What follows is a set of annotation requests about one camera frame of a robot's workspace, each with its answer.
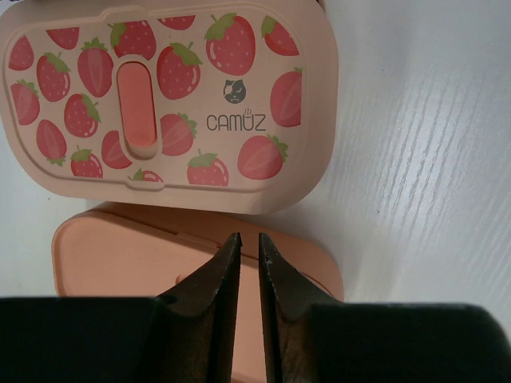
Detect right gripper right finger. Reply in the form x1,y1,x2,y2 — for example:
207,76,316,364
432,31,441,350
259,234,510,382

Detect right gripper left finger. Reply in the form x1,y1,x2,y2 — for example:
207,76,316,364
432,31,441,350
1,233,242,382

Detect pink box lid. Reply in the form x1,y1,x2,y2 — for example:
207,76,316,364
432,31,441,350
1,1,339,215
52,203,343,382

